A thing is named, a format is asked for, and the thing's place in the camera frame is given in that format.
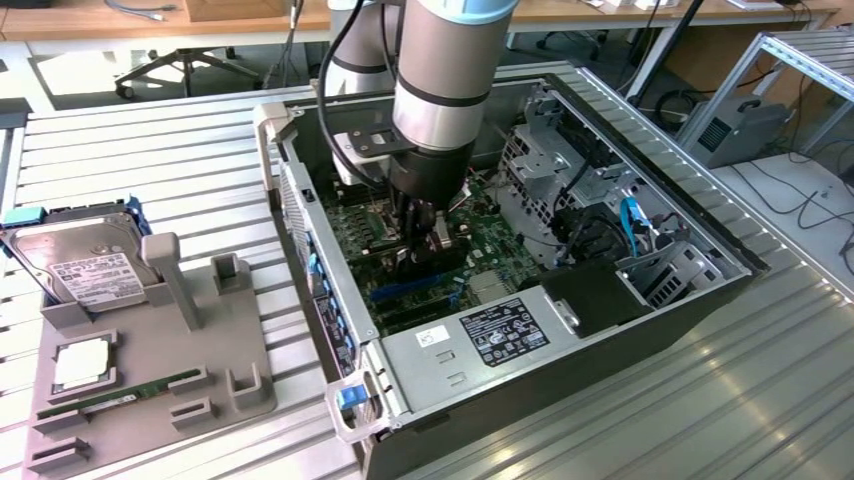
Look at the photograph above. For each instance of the green motherboard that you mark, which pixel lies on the green motherboard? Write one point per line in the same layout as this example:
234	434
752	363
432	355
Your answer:
497	257

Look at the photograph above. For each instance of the silver CPU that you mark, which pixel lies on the silver CPU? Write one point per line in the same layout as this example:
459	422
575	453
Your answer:
82	362

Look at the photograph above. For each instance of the aluminium frame rack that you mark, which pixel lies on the aluminium frame rack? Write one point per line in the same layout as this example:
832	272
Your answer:
801	50

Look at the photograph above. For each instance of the blue slot clip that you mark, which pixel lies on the blue slot clip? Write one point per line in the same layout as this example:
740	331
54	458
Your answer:
348	346
312	265
341	322

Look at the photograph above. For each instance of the black plastic shroud box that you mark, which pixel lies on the black plastic shroud box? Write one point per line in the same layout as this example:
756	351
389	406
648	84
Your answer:
595	300

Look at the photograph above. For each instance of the black office chair base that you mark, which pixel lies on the black office chair base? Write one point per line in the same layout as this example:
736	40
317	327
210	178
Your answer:
189	60
597	37

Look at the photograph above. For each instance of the hard drive in blue caddy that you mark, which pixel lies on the hard drive in blue caddy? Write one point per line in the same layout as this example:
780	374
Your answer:
21	217

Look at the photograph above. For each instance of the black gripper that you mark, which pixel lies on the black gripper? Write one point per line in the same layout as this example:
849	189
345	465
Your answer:
434	175

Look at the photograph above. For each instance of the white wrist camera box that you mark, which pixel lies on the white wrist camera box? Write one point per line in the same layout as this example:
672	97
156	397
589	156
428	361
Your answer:
361	160

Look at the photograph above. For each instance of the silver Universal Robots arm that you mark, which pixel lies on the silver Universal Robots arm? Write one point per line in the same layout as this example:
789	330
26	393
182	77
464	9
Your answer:
441	65

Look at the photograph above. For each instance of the silver hard disk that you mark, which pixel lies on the silver hard disk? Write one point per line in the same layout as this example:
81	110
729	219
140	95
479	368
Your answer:
88	270

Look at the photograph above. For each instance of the wooden desk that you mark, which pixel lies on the wooden desk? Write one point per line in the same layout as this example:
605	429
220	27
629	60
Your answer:
721	15
81	25

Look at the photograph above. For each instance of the green RAM stick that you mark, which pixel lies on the green RAM stick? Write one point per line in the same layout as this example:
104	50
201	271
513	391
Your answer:
121	397

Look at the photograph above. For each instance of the brown box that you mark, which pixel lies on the brown box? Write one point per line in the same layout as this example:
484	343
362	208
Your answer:
234	10

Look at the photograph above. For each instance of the graphics card with metal bracket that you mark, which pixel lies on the graphics card with metal bracket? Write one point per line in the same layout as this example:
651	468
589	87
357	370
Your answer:
428	267

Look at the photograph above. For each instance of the metal disk bay cage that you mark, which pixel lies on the metal disk bay cage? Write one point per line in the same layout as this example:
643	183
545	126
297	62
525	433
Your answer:
531	235

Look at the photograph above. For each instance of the silver chipset heat sink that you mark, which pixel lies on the silver chipset heat sink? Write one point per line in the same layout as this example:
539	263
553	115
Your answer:
491	287

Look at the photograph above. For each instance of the grey parts rack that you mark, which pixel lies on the grey parts rack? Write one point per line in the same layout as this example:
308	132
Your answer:
154	350

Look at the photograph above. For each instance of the blue expansion slot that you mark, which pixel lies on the blue expansion slot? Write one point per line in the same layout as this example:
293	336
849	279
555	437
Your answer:
401	289

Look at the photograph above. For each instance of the open black PC case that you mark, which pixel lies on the open black PC case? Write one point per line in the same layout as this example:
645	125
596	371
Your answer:
601	380

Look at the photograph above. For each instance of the grey power supply unit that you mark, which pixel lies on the grey power supply unit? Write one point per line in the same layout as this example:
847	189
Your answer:
428	370

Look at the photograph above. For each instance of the light blue slot latch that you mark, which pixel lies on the light blue slot latch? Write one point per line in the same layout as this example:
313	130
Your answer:
325	289

